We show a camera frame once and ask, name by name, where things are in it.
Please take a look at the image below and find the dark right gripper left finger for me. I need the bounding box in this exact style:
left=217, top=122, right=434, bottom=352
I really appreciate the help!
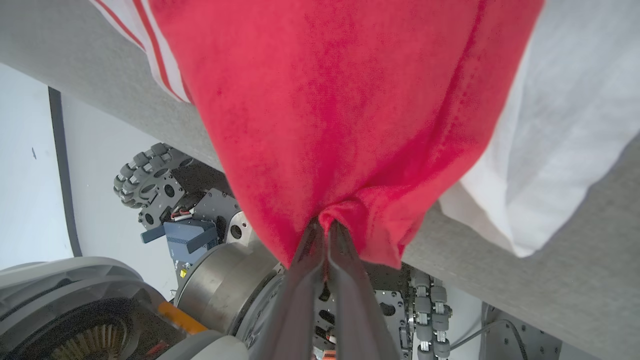
left=248, top=219, right=327, bottom=360

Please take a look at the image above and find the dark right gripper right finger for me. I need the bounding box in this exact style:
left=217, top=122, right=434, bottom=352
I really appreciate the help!
left=327, top=221, right=401, bottom=360

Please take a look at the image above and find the red and white jersey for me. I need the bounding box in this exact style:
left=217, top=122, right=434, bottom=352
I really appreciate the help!
left=90, top=0, right=640, bottom=269

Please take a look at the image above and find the metal robot waist cylinder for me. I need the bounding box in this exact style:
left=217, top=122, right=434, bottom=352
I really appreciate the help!
left=174, top=240, right=287, bottom=337

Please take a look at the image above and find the grey mecanum wheel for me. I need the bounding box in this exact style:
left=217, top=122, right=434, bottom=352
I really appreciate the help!
left=409, top=269, right=454, bottom=360
left=113, top=142, right=196, bottom=211

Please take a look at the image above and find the blue electronics box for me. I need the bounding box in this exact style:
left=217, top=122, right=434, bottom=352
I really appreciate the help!
left=140, top=219, right=220, bottom=267

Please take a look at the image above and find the red cloth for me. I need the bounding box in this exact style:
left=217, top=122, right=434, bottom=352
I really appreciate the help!
left=0, top=0, right=640, bottom=360

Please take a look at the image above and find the black baseboard strip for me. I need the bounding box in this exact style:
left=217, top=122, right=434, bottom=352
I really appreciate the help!
left=47, top=86, right=84, bottom=258

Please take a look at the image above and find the thin black base cable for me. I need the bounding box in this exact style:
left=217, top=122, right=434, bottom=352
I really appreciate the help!
left=449, top=319, right=530, bottom=360

